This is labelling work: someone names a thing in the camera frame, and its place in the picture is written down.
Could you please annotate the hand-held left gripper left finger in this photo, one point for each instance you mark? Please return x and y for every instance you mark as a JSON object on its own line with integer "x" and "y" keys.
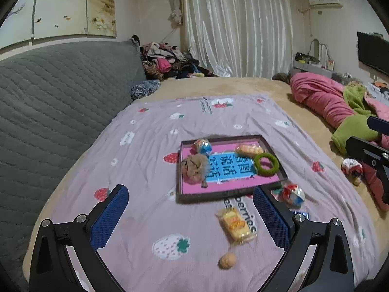
{"x": 109, "y": 216}

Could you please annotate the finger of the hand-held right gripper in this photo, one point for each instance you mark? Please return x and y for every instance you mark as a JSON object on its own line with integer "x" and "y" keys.
{"x": 379, "y": 125}
{"x": 363, "y": 147}

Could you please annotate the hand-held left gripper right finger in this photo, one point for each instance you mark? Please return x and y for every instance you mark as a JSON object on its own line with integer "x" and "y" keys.
{"x": 270, "y": 219}

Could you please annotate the blue red toy egg packet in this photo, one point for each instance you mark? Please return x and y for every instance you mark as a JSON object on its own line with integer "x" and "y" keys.
{"x": 293, "y": 196}
{"x": 202, "y": 146}

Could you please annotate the blue cookie packet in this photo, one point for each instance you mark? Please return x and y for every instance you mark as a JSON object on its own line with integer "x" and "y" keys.
{"x": 302, "y": 213}

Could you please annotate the yellow cake packet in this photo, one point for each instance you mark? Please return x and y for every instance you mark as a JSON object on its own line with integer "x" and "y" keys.
{"x": 237, "y": 225}

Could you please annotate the long clear bread packet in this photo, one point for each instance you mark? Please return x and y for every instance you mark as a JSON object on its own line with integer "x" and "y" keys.
{"x": 249, "y": 149}

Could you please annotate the pink shallow box tray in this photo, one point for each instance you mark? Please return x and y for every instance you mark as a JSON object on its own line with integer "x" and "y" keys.
{"x": 194, "y": 199}

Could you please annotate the beige mesh pouch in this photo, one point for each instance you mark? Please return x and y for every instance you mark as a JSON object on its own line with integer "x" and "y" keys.
{"x": 194, "y": 167}

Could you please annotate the green fleece blanket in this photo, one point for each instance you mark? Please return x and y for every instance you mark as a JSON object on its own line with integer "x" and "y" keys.
{"x": 352, "y": 130}

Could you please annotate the small cloth doll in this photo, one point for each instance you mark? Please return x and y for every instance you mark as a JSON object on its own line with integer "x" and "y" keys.
{"x": 352, "y": 168}

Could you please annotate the small tan walnut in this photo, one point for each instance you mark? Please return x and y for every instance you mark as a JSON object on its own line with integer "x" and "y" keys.
{"x": 228, "y": 261}

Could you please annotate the pink quilt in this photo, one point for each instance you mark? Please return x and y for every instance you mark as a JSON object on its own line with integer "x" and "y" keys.
{"x": 319, "y": 97}

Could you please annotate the purple strawberry print blanket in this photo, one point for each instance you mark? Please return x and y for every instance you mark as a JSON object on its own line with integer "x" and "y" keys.
{"x": 146, "y": 146}

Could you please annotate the grey cabinet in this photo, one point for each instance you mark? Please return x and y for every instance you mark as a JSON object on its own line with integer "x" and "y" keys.
{"x": 316, "y": 69}

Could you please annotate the dark bag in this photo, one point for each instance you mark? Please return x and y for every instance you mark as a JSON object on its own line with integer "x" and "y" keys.
{"x": 304, "y": 57}

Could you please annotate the brown cloth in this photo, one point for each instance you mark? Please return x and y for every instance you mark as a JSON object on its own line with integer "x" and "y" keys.
{"x": 281, "y": 77}

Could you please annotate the grey quilted headboard cover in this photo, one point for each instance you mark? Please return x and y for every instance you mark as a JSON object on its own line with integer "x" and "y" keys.
{"x": 60, "y": 97}

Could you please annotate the blue floral cloth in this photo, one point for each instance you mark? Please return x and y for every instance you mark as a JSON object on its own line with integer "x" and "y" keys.
{"x": 145, "y": 88}

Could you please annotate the pile of clothes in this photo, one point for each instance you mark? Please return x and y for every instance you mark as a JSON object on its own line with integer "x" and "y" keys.
{"x": 167, "y": 62}

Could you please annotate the white shiny curtain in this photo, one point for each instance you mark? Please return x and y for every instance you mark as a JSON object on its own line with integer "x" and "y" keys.
{"x": 237, "y": 27}

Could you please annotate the white hanging plush toy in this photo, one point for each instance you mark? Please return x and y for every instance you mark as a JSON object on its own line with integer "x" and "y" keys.
{"x": 176, "y": 16}

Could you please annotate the black wall television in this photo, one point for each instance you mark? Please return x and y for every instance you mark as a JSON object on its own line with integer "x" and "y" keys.
{"x": 375, "y": 53}

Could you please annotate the white arched frame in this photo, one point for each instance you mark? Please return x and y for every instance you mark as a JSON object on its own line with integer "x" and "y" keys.
{"x": 322, "y": 50}

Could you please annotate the floral wall painting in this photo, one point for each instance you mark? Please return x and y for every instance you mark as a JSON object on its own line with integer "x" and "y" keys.
{"x": 60, "y": 6}

